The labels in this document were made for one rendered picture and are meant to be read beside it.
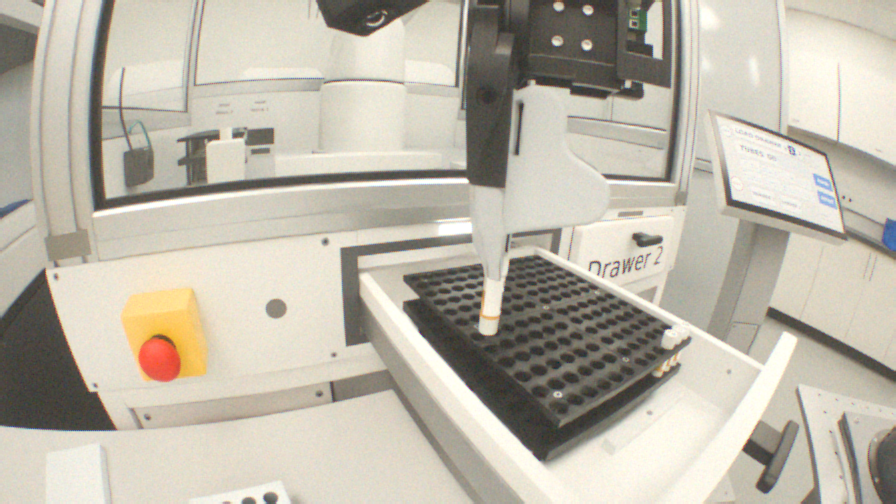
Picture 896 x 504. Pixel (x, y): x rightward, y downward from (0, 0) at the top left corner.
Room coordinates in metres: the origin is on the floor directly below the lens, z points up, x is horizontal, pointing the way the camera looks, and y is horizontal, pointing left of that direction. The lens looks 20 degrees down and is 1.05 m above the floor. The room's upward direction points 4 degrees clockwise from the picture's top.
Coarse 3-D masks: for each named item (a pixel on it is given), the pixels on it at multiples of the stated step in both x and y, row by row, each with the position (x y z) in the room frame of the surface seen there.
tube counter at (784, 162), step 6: (768, 156) 0.78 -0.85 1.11; (774, 156) 0.78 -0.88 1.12; (780, 156) 0.78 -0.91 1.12; (774, 162) 0.77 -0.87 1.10; (780, 162) 0.77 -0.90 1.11; (786, 162) 0.76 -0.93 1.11; (792, 162) 0.76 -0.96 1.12; (798, 162) 0.76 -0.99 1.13; (786, 168) 0.75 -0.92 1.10; (792, 168) 0.75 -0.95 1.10; (798, 168) 0.75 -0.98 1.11; (804, 168) 0.75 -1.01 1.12; (804, 174) 0.73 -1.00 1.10
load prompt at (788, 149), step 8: (736, 128) 0.85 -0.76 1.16; (744, 128) 0.85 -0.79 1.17; (736, 136) 0.83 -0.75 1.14; (744, 136) 0.83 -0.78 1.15; (752, 136) 0.83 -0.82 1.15; (760, 136) 0.83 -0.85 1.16; (768, 136) 0.82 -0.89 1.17; (760, 144) 0.81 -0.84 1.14; (768, 144) 0.81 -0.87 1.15; (776, 144) 0.81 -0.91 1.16; (784, 144) 0.80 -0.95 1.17; (784, 152) 0.79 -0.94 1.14; (792, 152) 0.78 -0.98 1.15; (800, 152) 0.78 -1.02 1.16
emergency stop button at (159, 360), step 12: (144, 348) 0.17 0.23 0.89; (156, 348) 0.17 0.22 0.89; (168, 348) 0.18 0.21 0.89; (144, 360) 0.17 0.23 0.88; (156, 360) 0.17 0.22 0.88; (168, 360) 0.18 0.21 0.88; (180, 360) 0.19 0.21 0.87; (144, 372) 0.17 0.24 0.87; (156, 372) 0.17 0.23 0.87; (168, 372) 0.17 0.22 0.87
